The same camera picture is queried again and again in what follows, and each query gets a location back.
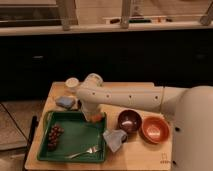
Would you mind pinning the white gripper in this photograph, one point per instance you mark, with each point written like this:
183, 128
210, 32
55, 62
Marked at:
90, 110

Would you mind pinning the yellow-orange apple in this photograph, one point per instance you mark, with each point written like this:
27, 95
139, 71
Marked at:
96, 118

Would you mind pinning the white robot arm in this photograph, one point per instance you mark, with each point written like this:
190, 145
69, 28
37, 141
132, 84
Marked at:
192, 109

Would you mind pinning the green plastic tray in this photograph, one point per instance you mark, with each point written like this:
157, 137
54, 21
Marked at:
78, 136

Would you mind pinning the white cup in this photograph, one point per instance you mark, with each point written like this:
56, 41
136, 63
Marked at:
72, 84

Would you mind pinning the dark grape bunch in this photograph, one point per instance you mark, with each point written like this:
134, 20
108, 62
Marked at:
53, 136

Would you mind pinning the grey-blue crumpled cloth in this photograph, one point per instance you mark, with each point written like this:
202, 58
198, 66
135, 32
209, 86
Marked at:
114, 139

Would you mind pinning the dark brown bowl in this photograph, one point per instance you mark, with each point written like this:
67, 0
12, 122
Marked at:
129, 121

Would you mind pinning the silver fork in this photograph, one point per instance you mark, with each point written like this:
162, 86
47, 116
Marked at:
91, 150

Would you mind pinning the orange-red bowl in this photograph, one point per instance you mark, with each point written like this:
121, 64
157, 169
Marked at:
154, 130

